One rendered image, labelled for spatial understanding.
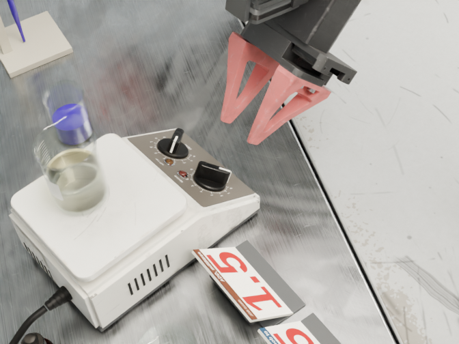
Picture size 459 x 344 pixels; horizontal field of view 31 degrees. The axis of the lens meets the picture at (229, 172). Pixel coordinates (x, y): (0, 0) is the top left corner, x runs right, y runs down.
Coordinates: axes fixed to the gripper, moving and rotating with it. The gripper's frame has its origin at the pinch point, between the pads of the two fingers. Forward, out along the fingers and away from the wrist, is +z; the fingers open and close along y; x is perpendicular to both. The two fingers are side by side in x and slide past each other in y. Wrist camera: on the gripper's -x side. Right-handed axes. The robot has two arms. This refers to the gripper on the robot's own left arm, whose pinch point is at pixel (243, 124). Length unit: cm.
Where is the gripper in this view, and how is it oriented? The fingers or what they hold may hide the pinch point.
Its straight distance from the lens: 72.0
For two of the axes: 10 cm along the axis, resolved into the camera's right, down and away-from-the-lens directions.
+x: 5.5, 1.0, 8.3
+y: 6.6, 5.6, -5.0
